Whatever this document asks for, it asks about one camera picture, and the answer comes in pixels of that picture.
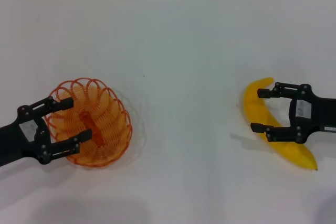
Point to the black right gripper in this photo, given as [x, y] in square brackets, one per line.
[320, 113]

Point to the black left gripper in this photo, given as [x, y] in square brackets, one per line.
[15, 140]

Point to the yellow banana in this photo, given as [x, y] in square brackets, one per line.
[253, 103]

